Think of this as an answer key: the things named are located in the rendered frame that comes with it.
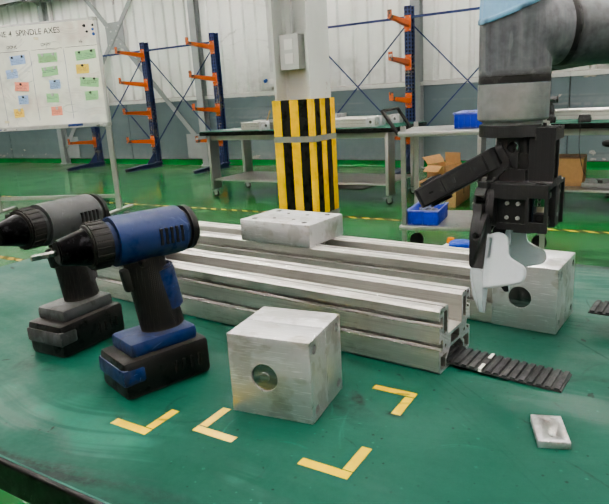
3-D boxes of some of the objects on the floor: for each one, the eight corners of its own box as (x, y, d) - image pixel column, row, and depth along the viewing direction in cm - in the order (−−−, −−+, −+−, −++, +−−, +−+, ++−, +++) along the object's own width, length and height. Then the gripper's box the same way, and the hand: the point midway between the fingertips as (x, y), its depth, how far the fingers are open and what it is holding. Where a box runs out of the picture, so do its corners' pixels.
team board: (-20, 227, 615) (-60, 27, 566) (12, 217, 663) (-22, 32, 613) (113, 225, 584) (83, 13, 535) (137, 215, 631) (111, 19, 582)
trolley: (546, 248, 415) (553, 98, 389) (549, 270, 365) (557, 100, 339) (399, 244, 449) (396, 106, 424) (383, 264, 400) (379, 109, 374)
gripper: (542, 127, 58) (532, 330, 63) (575, 119, 69) (565, 292, 74) (457, 128, 63) (454, 317, 68) (501, 120, 74) (496, 283, 79)
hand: (488, 292), depth 72 cm, fingers open, 8 cm apart
